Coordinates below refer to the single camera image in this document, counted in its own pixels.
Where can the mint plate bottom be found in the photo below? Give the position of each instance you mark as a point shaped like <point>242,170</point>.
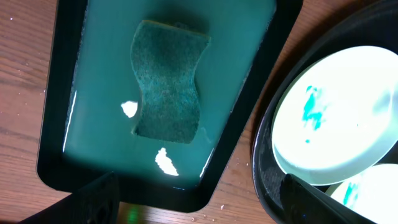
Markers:
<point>372,193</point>

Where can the black rectangular water tray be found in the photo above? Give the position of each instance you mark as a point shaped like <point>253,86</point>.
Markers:
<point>94,108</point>

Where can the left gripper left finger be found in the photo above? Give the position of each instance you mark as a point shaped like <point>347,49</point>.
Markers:
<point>97,202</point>

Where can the mint plate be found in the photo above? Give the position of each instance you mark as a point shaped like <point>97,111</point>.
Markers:
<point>372,193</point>
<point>337,117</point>

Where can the green yellow scrub sponge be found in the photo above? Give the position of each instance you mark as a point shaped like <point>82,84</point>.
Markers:
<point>164,59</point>

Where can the black round serving tray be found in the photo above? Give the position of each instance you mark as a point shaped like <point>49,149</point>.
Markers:
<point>375,24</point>

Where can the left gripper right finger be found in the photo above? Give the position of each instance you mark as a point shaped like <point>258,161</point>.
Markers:
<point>304,204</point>

